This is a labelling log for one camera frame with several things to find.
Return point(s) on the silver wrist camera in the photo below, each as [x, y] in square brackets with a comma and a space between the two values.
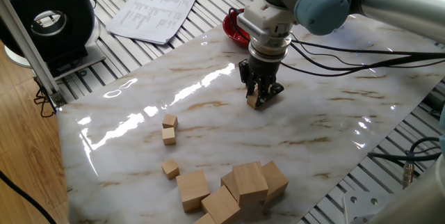
[248, 29]

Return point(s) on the small wooden cube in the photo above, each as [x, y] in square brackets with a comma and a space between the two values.
[252, 101]
[170, 121]
[168, 136]
[170, 168]

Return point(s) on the aluminium frame profile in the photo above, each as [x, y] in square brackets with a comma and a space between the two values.
[26, 46]

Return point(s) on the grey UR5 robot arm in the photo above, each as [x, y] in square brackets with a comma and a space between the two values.
[400, 5]

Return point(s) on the white printed paper stack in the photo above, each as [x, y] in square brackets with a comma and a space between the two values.
[153, 12]

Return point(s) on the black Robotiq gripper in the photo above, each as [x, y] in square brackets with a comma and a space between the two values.
[264, 68]

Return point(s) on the red bowl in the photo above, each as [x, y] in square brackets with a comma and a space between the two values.
[233, 31]

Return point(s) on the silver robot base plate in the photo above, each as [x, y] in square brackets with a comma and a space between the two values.
[358, 210]

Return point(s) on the white marble pattern board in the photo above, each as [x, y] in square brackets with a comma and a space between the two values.
[278, 147]

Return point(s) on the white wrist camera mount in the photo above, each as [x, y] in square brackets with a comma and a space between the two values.
[267, 17]

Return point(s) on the large wooden cube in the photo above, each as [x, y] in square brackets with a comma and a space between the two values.
[276, 180]
[193, 190]
[229, 184]
[205, 219]
[220, 205]
[250, 182]

